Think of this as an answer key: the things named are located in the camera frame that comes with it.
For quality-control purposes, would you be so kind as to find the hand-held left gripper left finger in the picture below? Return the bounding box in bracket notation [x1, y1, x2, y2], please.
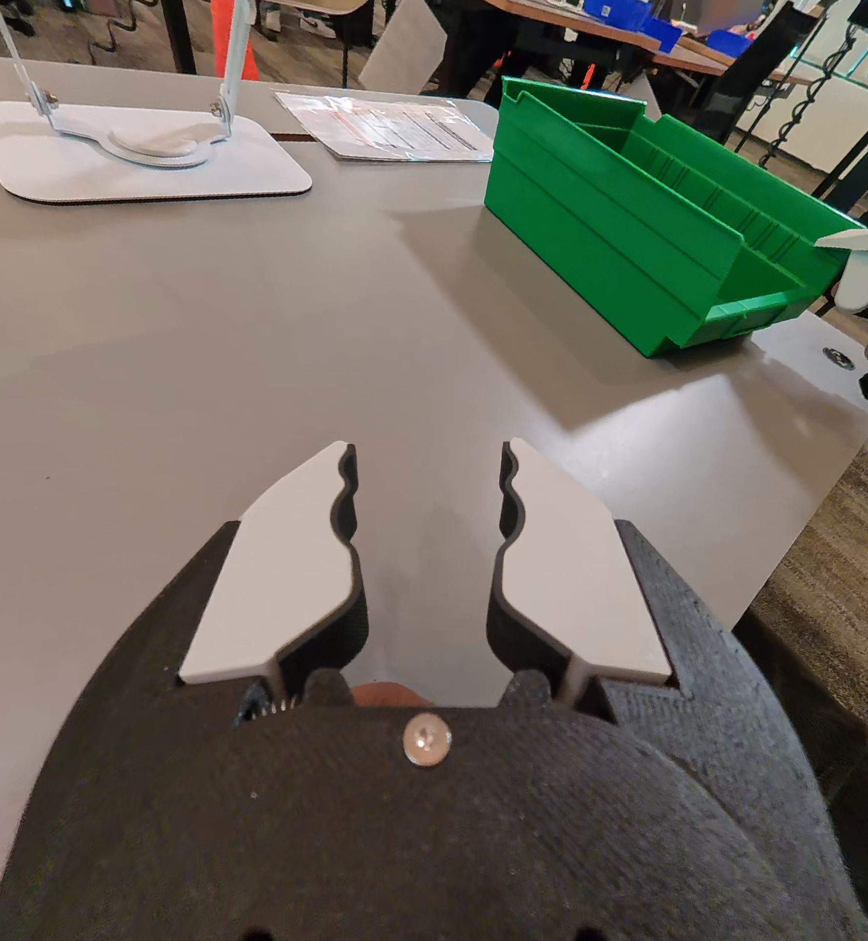
[177, 441, 370, 707]

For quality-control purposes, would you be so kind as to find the grey desk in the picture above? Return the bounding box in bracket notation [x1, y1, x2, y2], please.
[0, 55, 868, 920]

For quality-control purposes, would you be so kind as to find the orange traffic cone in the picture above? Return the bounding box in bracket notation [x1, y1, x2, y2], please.
[210, 0, 260, 82]

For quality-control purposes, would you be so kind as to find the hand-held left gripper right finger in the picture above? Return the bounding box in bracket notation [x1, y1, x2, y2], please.
[487, 439, 674, 710]

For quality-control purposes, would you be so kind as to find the wooden desk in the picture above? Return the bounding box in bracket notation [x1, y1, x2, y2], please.
[485, 0, 736, 78]

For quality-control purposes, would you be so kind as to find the person's left hand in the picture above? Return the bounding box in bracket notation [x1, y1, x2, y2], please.
[352, 682, 435, 708]

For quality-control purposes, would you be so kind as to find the grey panel on stand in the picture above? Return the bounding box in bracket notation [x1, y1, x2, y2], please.
[359, 0, 450, 95]

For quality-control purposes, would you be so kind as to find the black office chair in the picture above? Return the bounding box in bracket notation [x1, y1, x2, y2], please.
[687, 0, 820, 144]

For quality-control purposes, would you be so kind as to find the laminated paper sheet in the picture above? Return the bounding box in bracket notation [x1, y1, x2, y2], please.
[274, 90, 495, 163]

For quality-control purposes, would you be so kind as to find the blue plastic bin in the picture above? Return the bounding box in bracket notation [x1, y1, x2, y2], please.
[583, 0, 683, 52]

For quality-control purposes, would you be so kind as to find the white board stand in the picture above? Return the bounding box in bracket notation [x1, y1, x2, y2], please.
[0, 0, 313, 203]

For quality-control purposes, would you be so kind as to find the green plastic bin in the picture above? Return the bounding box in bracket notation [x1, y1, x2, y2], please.
[483, 75, 868, 359]

